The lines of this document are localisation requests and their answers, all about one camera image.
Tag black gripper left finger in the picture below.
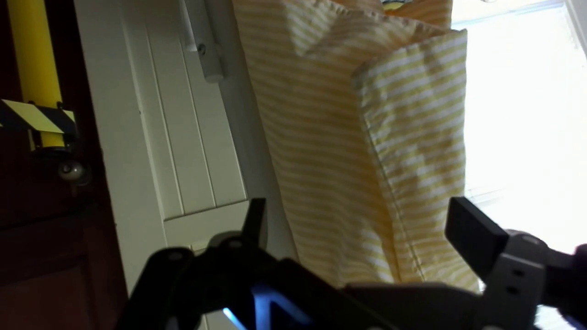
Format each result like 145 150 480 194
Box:
238 196 269 249

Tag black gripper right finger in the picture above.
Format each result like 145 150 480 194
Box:
444 194 552 308

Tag yellow striped towel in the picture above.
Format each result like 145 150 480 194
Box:
229 0 482 293

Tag white panelled door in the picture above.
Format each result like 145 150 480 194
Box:
71 0 299 291

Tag white window blinds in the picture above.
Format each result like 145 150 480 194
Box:
449 0 587 253

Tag metal door knob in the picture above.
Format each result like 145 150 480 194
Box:
57 158 88 183

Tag dark brown wooden door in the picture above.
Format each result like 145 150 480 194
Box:
0 0 132 330

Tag yellow black striped barrier tape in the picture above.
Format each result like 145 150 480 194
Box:
0 97 79 137

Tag yellow barrier post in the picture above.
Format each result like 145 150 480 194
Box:
5 0 68 150

